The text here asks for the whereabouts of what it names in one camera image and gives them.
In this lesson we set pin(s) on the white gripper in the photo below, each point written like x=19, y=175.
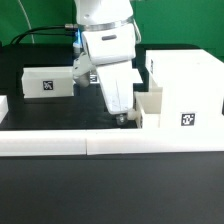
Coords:
x=117, y=88

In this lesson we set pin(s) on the white front drawer tray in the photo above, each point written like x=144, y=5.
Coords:
x=147, y=109

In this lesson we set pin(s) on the white drawer tray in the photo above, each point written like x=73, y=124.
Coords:
x=47, y=82
x=147, y=109

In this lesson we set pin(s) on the white drawer housing box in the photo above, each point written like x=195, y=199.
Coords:
x=192, y=83

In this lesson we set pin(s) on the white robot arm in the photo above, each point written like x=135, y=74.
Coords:
x=109, y=35

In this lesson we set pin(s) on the white rear drawer tray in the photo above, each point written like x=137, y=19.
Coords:
x=47, y=82

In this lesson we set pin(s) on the white fiducial marker sheet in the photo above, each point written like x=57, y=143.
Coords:
x=136, y=76

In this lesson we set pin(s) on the white left barrier block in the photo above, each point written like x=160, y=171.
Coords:
x=3, y=107

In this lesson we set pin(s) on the white front barrier wall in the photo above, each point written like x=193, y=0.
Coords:
x=110, y=141

